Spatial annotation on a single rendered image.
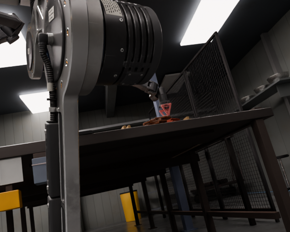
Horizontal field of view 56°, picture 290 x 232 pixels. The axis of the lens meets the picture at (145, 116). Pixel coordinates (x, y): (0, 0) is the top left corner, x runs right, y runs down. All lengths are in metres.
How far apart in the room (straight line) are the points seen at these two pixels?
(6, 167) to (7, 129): 5.72
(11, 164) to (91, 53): 1.05
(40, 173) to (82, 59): 1.00
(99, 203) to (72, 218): 6.77
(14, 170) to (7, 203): 0.15
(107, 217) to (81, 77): 6.94
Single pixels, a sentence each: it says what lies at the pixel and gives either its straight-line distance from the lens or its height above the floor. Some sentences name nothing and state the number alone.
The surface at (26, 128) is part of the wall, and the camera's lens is 7.05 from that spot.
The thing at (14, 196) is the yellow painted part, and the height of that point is 0.67.
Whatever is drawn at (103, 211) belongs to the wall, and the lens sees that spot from 7.35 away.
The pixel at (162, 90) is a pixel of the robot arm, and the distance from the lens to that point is 1.82.
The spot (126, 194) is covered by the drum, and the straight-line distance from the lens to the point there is 6.71.
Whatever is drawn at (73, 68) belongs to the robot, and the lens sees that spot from 0.47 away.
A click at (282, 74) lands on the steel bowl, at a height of 1.92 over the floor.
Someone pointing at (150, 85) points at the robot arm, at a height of 1.21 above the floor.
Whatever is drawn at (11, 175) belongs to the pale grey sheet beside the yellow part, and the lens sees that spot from 1.45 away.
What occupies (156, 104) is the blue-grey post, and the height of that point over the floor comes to 1.68.
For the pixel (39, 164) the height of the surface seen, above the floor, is 0.80.
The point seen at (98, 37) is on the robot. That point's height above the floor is 0.83.
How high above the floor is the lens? 0.56
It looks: 15 degrees up
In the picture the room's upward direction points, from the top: 13 degrees counter-clockwise
